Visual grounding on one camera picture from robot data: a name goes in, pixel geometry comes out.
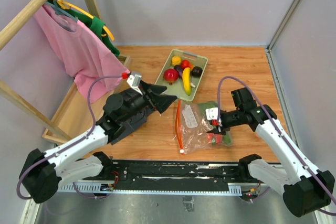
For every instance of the clear zip top bag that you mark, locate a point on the clear zip top bag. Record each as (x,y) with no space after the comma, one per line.
(188,129)

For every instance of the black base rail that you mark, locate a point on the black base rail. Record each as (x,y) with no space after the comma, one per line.
(184,178)

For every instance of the grey clothes hanger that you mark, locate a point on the grey clothes hanger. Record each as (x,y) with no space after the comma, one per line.
(59,11)

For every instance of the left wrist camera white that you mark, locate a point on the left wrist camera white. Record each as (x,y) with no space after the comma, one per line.
(133,79)

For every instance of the dark grey checked cloth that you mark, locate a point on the dark grey checked cloth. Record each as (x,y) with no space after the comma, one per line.
(135,121)

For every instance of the green t-shirt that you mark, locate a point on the green t-shirt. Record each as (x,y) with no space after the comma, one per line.
(96,26)

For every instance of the light green plastic basket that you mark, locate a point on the light green plastic basket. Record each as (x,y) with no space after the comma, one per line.
(177,88)

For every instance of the red fake apple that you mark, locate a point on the red fake apple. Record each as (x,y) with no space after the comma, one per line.
(170,76)

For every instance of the purple fake eggplant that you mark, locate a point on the purple fake eggplant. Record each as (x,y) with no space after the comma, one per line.
(180,72)

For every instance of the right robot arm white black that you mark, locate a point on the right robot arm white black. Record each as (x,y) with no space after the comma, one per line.
(303,187)

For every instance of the yellow fake banana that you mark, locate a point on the yellow fake banana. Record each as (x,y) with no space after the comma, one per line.
(186,80)

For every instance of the dark fake avocado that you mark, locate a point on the dark fake avocado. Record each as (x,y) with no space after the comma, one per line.
(197,71)

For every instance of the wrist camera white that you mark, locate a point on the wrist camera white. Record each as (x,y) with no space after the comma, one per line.
(212,116)
(133,79)

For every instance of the pink t-shirt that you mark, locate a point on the pink t-shirt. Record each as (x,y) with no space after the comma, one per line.
(95,69)

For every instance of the yellow fake orange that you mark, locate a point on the yellow fake orange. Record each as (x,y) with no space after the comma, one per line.
(176,60)

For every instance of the green fake leafy vegetable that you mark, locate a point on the green fake leafy vegetable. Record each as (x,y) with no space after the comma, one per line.
(227,139)

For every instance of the wooden clothes rack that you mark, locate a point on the wooden clothes rack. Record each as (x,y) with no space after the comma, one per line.
(30,67)

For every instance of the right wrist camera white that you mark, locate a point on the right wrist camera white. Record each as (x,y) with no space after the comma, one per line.
(212,116)

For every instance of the orange fake peach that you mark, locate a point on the orange fake peach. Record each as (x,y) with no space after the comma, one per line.
(214,139)

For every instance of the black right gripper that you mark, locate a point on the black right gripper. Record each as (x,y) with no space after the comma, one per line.
(220,129)

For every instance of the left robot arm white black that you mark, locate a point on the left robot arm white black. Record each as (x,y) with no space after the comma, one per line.
(45,172)

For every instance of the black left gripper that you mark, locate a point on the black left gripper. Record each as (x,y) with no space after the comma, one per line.
(161,102)

